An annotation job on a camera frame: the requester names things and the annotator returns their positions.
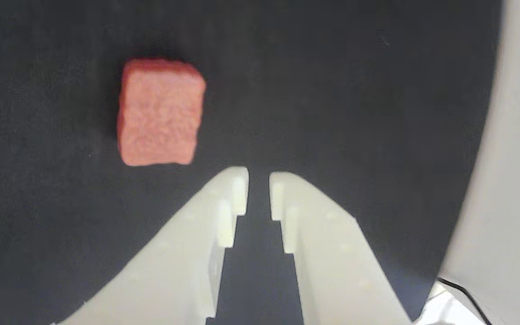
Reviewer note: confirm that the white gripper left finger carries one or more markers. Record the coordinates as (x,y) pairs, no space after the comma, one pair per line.
(174,271)

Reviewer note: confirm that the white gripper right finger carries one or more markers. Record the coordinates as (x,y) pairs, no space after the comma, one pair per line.
(332,271)

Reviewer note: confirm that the red foam toy block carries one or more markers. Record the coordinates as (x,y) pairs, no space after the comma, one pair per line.
(160,113)

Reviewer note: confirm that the black fabric desk mat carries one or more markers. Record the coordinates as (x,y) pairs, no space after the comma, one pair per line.
(332,90)

